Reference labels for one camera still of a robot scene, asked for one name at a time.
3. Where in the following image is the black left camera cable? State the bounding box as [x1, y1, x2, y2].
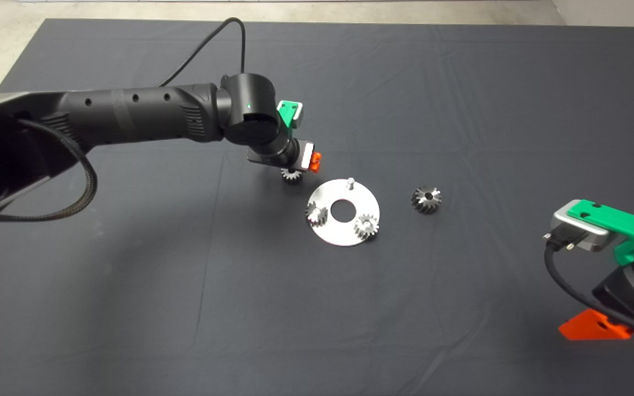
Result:
[157, 18, 247, 87]

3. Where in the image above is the larger steel gear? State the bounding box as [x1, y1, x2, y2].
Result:
[411, 185, 442, 214]

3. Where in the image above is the round metal plate with hole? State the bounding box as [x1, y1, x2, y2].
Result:
[307, 178, 381, 247]

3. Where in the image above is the dark grey table cloth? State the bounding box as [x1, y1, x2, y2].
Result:
[0, 18, 634, 396]

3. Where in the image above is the green right wrist camera mount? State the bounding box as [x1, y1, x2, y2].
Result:
[566, 200, 634, 265]

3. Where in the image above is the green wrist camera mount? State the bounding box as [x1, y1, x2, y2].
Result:
[276, 100, 302, 130]
[566, 200, 634, 265]

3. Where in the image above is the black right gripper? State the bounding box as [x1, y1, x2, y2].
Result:
[558, 264, 634, 347]

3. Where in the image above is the left arm braided cable sleeve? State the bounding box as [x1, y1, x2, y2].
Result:
[0, 118, 99, 222]

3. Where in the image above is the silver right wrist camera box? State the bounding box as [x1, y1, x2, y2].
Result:
[543, 209, 610, 252]

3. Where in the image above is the green left wrist camera mount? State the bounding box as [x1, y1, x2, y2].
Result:
[276, 100, 302, 130]

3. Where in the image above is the black camera cable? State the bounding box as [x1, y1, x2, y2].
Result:
[157, 18, 247, 87]
[543, 242, 634, 339]

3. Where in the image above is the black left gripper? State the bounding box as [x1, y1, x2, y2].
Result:
[247, 141, 322, 173]

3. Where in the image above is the black right camera cable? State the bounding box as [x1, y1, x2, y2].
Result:
[543, 242, 634, 339]

